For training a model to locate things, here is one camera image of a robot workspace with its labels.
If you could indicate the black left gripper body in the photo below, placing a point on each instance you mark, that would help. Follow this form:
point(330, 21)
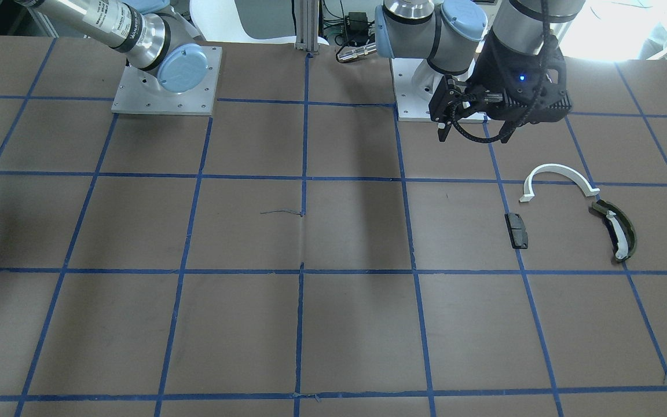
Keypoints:
point(488, 68)

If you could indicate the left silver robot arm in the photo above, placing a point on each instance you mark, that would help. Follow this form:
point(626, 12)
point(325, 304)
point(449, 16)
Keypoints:
point(451, 36)

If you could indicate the white curved plastic part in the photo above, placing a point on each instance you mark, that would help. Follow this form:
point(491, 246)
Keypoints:
point(578, 179)

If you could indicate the dark grey brake pad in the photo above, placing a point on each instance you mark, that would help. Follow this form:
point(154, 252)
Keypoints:
point(517, 231)

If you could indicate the green curved brake shoe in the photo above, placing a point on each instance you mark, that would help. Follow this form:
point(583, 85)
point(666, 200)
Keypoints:
point(621, 230)

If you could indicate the white plastic chair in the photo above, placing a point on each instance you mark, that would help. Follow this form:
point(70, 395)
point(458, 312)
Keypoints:
point(248, 22)

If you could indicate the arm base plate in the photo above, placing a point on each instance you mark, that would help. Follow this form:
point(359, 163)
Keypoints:
point(414, 83)
point(140, 93)

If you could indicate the aluminium frame post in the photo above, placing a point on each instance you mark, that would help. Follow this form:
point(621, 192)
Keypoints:
point(307, 26)

